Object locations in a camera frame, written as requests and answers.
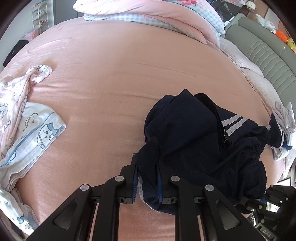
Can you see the white and navy clothes pile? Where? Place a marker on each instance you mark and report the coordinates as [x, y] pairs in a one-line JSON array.
[[282, 130]]

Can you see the row of plush toys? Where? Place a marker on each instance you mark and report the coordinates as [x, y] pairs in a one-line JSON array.
[[267, 18]]

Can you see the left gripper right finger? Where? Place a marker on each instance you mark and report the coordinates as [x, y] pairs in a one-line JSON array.
[[202, 213]]

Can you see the black bag on floor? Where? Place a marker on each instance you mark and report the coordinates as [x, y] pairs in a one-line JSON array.
[[18, 46]]

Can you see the pink checkered folded duvet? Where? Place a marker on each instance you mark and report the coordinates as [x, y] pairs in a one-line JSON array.
[[196, 19]]

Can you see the navy shorts with white stripes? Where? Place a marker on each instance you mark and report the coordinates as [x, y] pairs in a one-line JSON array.
[[204, 144]]

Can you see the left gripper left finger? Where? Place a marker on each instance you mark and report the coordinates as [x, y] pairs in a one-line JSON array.
[[91, 210]]

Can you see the grey door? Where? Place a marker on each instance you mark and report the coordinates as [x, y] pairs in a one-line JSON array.
[[63, 10]]

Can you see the white storage shelf rack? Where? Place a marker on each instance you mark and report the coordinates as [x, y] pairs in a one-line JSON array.
[[39, 14]]

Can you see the grey green padded headboard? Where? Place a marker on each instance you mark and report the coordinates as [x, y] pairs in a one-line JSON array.
[[273, 57]]

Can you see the white cartoon print pajamas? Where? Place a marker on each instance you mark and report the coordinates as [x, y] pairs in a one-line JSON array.
[[27, 130]]

